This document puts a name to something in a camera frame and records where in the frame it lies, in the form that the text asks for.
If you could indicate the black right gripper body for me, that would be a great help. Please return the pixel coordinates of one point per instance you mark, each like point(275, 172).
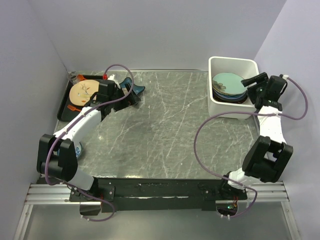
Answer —
point(264, 84)

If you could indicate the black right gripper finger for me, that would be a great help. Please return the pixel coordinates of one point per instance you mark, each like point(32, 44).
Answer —
point(260, 78)
point(253, 93)

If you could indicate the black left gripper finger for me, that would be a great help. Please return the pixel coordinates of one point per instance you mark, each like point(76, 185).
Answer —
point(130, 92)
point(131, 100)

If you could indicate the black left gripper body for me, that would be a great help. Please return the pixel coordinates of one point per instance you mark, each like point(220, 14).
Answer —
point(118, 94)

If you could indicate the mint green flower plate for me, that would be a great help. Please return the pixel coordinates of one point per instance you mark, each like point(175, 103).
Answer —
point(228, 84)

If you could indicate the blue polka dot plate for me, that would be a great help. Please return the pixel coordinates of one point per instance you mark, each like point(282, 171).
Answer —
point(229, 96)

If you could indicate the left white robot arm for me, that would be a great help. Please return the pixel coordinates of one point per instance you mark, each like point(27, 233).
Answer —
point(57, 155)

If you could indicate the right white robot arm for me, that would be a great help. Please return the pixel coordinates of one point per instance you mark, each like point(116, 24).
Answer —
point(269, 155)

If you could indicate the floral beige plate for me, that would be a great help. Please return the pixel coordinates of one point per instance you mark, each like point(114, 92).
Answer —
point(82, 91)

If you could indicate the orange plastic spoon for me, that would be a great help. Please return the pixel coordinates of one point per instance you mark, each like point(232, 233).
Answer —
point(80, 78)

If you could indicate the clear glass cup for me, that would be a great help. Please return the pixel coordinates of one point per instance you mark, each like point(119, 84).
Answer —
point(72, 78)

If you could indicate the orange plastic fork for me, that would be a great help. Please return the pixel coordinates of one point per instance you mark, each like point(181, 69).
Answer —
point(73, 108)

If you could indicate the black serving tray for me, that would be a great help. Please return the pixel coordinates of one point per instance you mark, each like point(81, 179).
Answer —
point(64, 114)

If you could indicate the blue patterned small bowl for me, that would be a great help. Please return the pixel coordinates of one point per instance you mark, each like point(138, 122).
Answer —
point(78, 149)

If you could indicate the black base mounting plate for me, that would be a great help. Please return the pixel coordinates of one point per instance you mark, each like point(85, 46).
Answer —
point(142, 194)

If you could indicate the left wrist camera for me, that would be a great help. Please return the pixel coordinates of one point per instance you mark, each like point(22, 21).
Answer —
point(111, 78)

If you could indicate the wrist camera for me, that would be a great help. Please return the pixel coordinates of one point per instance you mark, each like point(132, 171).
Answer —
point(284, 76)
point(111, 78)

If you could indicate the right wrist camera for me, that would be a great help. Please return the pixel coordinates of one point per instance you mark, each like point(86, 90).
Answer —
point(284, 76)

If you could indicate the aluminium rail frame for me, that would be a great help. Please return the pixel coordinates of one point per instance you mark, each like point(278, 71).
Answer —
point(49, 215)

